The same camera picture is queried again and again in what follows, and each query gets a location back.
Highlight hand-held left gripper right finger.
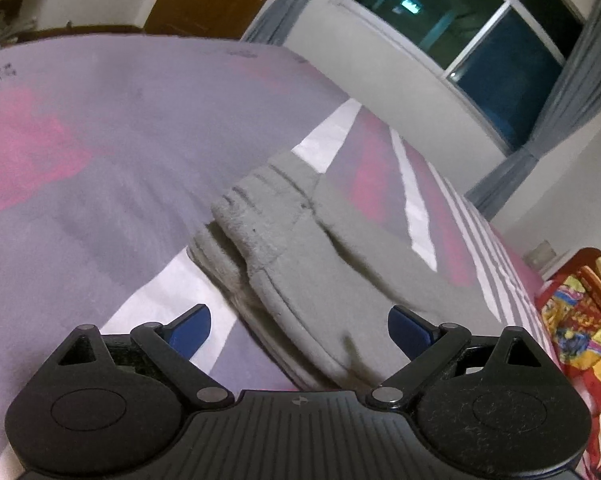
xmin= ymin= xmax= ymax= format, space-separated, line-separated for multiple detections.
xmin=367 ymin=305 xmax=548 ymax=408

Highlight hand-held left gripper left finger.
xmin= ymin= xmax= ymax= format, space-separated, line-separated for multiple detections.
xmin=55 ymin=304 xmax=235 ymax=408

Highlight grey pants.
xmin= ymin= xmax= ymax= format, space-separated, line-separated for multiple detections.
xmin=188 ymin=150 xmax=501 ymax=392

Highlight colourful printed blanket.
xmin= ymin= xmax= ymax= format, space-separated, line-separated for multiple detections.
xmin=534 ymin=247 xmax=601 ymax=477

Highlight striped bed sheet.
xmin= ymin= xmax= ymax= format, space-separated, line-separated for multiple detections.
xmin=0 ymin=35 xmax=563 ymax=480

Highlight grey curtain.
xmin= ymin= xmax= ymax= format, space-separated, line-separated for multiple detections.
xmin=465 ymin=0 xmax=601 ymax=222
xmin=240 ymin=0 xmax=327 ymax=47

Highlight glass window with white frame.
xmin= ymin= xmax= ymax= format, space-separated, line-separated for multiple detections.
xmin=334 ymin=0 xmax=601 ymax=157

